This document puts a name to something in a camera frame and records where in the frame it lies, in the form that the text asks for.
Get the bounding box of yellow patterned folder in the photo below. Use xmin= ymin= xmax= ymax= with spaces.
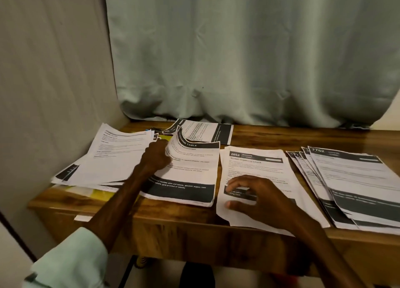
xmin=53 ymin=133 xmax=174 ymax=202

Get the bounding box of person's left forearm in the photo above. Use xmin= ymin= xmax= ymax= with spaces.
xmin=24 ymin=169 xmax=154 ymax=288

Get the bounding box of person's left hand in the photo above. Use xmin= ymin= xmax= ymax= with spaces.
xmin=136 ymin=139 xmax=173 ymax=177

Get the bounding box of person's right hand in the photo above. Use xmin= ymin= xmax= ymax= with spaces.
xmin=224 ymin=175 xmax=302 ymax=231

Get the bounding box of person's right forearm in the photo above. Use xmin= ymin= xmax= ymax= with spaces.
xmin=290 ymin=213 xmax=368 ymax=288

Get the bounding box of person's left leg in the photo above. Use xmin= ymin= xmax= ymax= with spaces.
xmin=180 ymin=262 xmax=216 ymax=288

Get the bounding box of Wipe Wall Tiles paper stack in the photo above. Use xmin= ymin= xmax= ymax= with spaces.
xmin=286 ymin=146 xmax=400 ymax=236

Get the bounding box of pale green curtain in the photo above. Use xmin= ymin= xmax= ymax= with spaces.
xmin=103 ymin=0 xmax=400 ymax=129

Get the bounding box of single sheet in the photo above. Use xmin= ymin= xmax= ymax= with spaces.
xmin=162 ymin=118 xmax=235 ymax=147

